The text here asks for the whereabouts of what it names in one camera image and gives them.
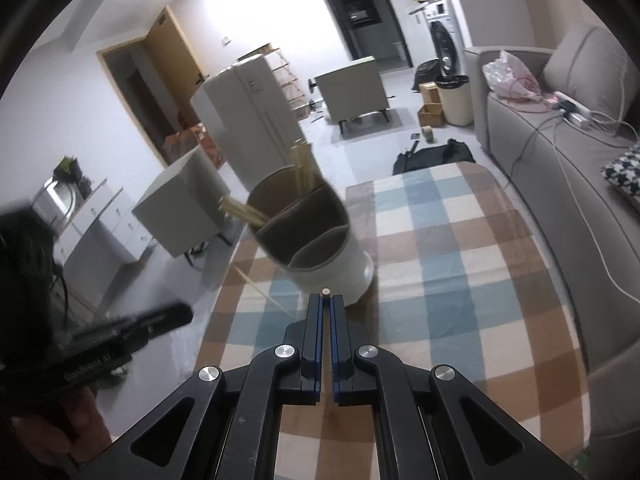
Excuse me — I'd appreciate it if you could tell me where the round mirror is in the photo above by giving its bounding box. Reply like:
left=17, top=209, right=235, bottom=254
left=30, top=175, right=76, bottom=226

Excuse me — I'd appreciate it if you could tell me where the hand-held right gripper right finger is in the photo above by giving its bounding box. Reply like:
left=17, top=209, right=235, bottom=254
left=330, top=294, right=583, bottom=480

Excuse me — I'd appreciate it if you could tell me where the potted plant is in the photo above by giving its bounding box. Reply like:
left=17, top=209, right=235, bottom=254
left=52, top=155, right=93, bottom=196

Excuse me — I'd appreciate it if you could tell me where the beige cube armchair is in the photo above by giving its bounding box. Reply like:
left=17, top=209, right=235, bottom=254
left=315, top=56, right=391, bottom=136
left=131, top=146, right=232, bottom=258

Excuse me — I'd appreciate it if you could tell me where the black garbage bag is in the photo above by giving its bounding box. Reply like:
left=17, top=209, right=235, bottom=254
left=412, top=59, right=441, bottom=92

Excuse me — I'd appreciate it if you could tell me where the beige trash bin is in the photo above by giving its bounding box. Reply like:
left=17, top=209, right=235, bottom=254
left=435, top=75, right=473, bottom=127

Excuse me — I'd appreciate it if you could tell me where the bunch of wooden chopsticks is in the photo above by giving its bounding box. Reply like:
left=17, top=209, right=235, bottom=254
left=218, top=142, right=315, bottom=226

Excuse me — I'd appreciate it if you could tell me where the black floor bag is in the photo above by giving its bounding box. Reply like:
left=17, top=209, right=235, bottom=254
left=391, top=138, right=476, bottom=176

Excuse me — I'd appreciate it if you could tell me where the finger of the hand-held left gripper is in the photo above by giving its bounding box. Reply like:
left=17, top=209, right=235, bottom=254
left=107, top=301, right=194, bottom=348

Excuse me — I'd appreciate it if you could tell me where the white plastic bag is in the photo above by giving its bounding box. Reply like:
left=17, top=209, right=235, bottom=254
left=482, top=50, right=543, bottom=101

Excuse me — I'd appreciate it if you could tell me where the white power strip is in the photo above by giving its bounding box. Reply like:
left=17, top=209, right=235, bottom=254
left=552, top=91, right=596, bottom=128

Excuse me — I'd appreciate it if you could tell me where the grey sofa cushion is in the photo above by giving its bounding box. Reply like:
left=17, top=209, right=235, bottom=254
left=542, top=24, right=636, bottom=93

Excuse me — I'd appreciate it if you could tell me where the grey sofa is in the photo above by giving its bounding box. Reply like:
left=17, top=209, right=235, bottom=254
left=462, top=24, right=640, bottom=441

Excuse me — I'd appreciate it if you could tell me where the person's left hand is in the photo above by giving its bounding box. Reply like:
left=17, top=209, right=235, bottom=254
left=10, top=385, right=113, bottom=466

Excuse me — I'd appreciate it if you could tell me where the houndstooth pillow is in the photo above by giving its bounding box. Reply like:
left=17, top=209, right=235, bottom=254
left=602, top=142, right=640, bottom=196

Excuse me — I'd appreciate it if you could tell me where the white washing machine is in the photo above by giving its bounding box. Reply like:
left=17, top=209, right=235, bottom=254
left=425, top=2, right=463, bottom=81

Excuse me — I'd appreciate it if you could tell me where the single wooden chopstick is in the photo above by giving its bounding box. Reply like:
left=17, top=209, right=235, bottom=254
left=321, top=287, right=332, bottom=391
left=232, top=266, right=301, bottom=318

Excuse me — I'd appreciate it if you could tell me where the white drawer cabinet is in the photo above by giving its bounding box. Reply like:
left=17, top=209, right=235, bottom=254
left=50, top=177, right=143, bottom=271

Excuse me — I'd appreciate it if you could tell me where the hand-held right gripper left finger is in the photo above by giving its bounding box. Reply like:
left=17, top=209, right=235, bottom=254
left=70, top=292, right=323, bottom=480

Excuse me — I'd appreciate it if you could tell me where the orange bag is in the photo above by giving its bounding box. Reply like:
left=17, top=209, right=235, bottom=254
left=162, top=124, right=223, bottom=166

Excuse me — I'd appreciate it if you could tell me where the white cable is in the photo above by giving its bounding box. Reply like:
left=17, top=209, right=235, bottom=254
left=554, top=125, right=640, bottom=303

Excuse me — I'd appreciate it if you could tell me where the wooden shelf rack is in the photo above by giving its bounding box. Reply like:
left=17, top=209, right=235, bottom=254
left=265, top=45, right=308, bottom=121

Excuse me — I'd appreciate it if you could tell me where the plaid checked tablecloth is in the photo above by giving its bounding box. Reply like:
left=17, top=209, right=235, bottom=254
left=192, top=161, right=593, bottom=480

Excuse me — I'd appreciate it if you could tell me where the wooden door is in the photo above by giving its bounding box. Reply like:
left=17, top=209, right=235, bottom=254
left=145, top=6, right=206, bottom=161

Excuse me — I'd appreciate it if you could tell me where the white divided utensil holder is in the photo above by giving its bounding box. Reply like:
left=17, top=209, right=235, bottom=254
left=247, top=166, right=373, bottom=307

